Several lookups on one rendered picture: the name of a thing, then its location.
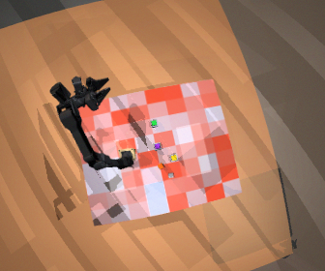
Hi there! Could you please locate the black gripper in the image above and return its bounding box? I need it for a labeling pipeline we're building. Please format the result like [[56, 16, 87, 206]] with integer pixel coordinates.
[[73, 77, 110, 111]]

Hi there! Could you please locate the purple button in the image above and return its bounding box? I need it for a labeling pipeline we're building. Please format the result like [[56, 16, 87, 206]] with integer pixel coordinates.
[[153, 142, 162, 151]]

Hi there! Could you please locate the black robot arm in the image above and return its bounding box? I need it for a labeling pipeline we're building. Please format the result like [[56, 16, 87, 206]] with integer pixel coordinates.
[[49, 76, 133, 170]]

